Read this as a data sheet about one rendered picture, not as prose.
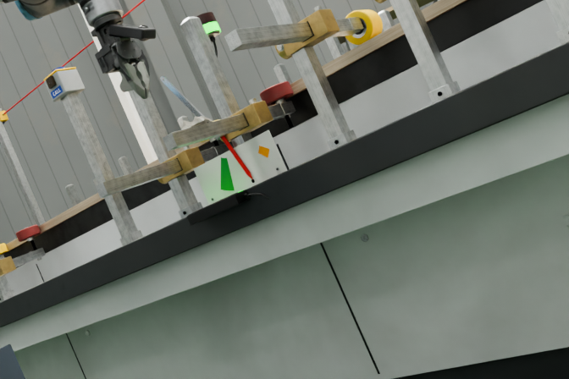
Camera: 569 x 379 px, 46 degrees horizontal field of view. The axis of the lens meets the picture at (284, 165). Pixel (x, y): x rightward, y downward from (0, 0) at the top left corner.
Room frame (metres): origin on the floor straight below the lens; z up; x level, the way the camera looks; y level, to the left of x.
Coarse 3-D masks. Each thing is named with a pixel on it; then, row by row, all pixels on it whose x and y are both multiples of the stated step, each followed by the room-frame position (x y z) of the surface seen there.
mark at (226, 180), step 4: (224, 160) 1.58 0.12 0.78; (224, 164) 1.58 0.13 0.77; (228, 164) 1.57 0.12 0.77; (224, 168) 1.58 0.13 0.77; (228, 168) 1.58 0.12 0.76; (224, 172) 1.58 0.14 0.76; (228, 172) 1.58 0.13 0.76; (224, 176) 1.59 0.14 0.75; (228, 176) 1.58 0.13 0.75; (224, 180) 1.59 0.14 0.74; (228, 180) 1.58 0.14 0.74; (224, 184) 1.59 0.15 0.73; (228, 184) 1.59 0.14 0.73; (232, 184) 1.58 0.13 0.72; (224, 188) 1.60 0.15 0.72; (228, 188) 1.59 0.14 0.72; (232, 188) 1.58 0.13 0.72
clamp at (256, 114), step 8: (256, 104) 1.50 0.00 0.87; (264, 104) 1.52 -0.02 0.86; (240, 112) 1.51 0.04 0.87; (248, 112) 1.50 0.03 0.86; (256, 112) 1.49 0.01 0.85; (264, 112) 1.51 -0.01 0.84; (248, 120) 1.51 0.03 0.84; (256, 120) 1.50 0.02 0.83; (264, 120) 1.50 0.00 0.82; (272, 120) 1.53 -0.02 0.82; (248, 128) 1.51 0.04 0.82; (256, 128) 1.54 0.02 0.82; (232, 136) 1.54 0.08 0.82
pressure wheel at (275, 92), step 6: (276, 84) 1.62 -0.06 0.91; (282, 84) 1.62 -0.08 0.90; (288, 84) 1.64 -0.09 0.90; (264, 90) 1.63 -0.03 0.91; (270, 90) 1.62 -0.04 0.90; (276, 90) 1.62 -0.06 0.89; (282, 90) 1.62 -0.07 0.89; (288, 90) 1.63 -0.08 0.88; (264, 96) 1.63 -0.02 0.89; (270, 96) 1.62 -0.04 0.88; (276, 96) 1.62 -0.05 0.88; (282, 96) 1.62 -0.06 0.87; (288, 96) 1.67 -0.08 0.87; (270, 102) 1.63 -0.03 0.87; (276, 102) 1.65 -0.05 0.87; (282, 102) 1.65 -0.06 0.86; (288, 120) 1.65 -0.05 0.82
